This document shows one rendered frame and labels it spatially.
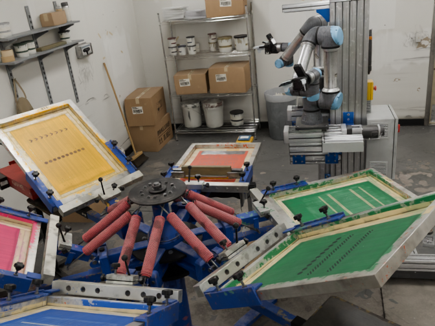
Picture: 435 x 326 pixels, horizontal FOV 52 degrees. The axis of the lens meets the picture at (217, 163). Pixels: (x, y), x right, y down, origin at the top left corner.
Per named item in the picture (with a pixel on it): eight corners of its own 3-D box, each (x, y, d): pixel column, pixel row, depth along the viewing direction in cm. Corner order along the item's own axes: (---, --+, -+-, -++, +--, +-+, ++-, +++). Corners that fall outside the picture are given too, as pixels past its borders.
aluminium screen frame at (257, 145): (193, 147, 377) (192, 143, 375) (261, 146, 362) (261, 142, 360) (160, 190, 308) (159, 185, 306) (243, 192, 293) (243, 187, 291)
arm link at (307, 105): (307, 105, 317) (307, 86, 311) (325, 106, 309) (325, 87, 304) (300, 110, 308) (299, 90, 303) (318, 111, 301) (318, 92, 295)
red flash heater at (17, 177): (-3, 181, 340) (-7, 167, 335) (53, 160, 369) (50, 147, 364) (33, 202, 300) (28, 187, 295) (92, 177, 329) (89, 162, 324)
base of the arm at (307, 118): (322, 118, 318) (322, 104, 314) (323, 125, 305) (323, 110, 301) (301, 118, 321) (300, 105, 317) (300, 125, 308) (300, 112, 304)
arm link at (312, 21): (317, 25, 325) (279, 72, 359) (323, 23, 333) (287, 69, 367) (306, 14, 327) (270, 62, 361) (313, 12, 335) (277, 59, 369)
